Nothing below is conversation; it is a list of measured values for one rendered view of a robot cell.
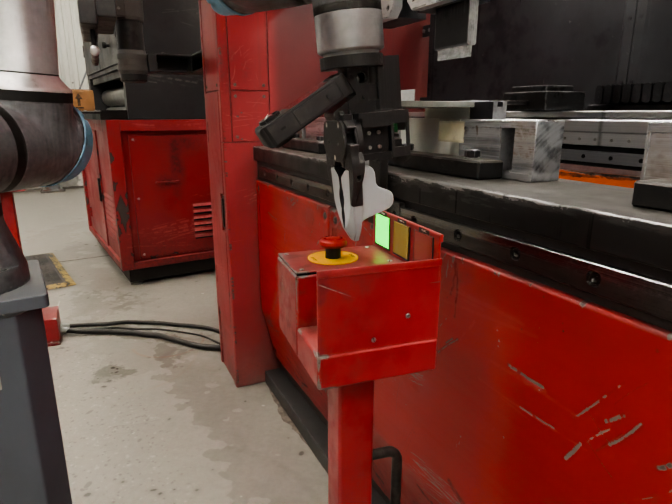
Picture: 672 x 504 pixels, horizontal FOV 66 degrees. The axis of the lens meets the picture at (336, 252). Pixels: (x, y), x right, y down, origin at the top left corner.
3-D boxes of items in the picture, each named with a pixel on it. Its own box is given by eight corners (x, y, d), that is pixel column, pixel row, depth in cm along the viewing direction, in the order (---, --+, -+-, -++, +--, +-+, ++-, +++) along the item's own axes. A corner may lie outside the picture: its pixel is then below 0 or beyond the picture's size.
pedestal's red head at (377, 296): (278, 328, 79) (275, 213, 75) (374, 315, 84) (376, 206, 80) (318, 392, 61) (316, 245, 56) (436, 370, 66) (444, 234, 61)
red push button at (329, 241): (315, 259, 75) (315, 235, 74) (341, 257, 76) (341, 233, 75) (324, 267, 71) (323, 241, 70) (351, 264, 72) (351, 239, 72)
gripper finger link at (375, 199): (400, 239, 62) (396, 162, 59) (354, 247, 60) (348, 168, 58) (389, 233, 65) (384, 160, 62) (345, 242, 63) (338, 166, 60)
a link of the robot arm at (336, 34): (326, 9, 52) (304, 23, 59) (330, 57, 53) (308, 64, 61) (393, 6, 54) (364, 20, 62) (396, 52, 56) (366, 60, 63)
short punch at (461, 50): (433, 61, 102) (436, 9, 99) (441, 61, 103) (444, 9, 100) (466, 56, 93) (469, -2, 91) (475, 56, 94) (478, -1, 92)
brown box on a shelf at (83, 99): (40, 113, 280) (37, 89, 276) (92, 113, 293) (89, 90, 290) (44, 113, 255) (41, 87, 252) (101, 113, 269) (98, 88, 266)
